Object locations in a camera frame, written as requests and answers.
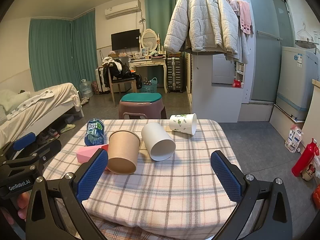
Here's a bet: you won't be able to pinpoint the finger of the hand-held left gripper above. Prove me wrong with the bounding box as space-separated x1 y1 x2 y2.
0 132 37 162
19 139 62 167

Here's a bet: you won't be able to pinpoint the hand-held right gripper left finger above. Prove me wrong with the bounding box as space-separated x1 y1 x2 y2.
25 148 109 240

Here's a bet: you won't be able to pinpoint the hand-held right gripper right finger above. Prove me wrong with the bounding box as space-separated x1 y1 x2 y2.
210 150 293 240

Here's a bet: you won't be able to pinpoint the brown paper cup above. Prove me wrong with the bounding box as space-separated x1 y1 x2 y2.
107 130 141 175

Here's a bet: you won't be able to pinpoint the leaf print white cup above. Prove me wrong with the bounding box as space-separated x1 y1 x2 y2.
169 113 197 136

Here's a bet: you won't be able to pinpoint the plain white paper cup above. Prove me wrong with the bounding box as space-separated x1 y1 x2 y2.
141 122 176 161

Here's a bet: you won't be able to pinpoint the person's left hand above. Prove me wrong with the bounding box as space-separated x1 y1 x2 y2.
0 192 32 227

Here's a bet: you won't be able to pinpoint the grey sneakers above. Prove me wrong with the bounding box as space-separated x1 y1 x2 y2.
37 127 60 145

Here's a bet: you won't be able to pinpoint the pink box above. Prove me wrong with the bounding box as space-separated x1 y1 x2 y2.
76 144 110 171

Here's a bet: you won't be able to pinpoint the bed with white sheet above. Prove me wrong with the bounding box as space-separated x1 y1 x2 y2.
0 82 85 148

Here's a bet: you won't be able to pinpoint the pale green pillow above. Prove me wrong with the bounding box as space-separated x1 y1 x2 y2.
0 90 31 113

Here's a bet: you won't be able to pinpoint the blue green drink can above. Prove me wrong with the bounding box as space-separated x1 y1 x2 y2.
84 118 105 146

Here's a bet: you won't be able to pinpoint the plaid tablecloth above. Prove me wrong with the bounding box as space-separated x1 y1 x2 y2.
42 119 242 240

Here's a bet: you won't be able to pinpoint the clear water jug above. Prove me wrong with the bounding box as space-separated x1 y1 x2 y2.
79 79 93 98

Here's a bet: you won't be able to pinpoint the white printed bag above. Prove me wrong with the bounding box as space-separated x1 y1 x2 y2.
285 124 304 153

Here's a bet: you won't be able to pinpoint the red bottle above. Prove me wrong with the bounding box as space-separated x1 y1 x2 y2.
291 138 320 178

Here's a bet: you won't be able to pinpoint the white wardrobe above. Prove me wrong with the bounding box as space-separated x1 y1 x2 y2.
186 51 248 117

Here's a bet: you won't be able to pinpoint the cartoon mouse mug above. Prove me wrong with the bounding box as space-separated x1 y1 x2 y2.
301 164 317 181

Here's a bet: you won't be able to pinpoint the white suitcase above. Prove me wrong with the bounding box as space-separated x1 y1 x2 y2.
95 67 110 94

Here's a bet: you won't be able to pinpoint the mauve plastic stool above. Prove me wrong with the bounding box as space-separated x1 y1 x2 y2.
118 97 167 120

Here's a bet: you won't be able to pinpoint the wide teal curtain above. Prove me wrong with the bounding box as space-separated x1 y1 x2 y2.
29 11 98 93

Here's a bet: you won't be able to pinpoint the teal stool cushion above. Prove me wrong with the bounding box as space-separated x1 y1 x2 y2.
121 93 162 103

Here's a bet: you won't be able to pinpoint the wooden chair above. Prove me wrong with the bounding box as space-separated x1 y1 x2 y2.
108 62 137 107

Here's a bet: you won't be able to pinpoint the black jacket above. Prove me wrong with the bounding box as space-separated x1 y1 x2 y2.
102 57 143 89

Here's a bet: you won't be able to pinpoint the teal laundry basket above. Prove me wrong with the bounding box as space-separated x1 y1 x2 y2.
140 77 158 93

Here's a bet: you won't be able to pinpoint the silver suitcase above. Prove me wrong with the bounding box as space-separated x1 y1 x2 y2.
166 57 185 93

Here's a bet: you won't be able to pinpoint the white washing machine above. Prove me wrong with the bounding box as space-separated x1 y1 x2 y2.
276 45 319 120

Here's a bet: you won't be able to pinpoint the frosted glass sliding door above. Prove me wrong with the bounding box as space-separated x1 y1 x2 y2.
246 0 295 103

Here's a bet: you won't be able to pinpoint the white dressing table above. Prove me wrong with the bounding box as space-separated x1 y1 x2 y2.
128 56 167 93

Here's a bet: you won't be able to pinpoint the black television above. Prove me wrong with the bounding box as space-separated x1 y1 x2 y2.
111 29 140 51

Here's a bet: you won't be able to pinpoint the oval white mirror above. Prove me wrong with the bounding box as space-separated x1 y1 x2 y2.
140 28 159 51

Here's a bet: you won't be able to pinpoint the white puffer jacket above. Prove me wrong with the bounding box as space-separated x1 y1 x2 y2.
164 0 249 64

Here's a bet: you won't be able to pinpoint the white air conditioner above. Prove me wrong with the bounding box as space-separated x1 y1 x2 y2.
104 0 141 20

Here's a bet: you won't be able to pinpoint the pink towel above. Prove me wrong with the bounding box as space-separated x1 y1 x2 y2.
237 0 253 35

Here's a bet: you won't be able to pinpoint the narrow teal curtain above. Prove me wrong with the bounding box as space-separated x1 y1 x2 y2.
144 0 181 51

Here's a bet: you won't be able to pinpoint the wire clothes hanger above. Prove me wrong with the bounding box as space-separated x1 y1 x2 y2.
297 24 315 42

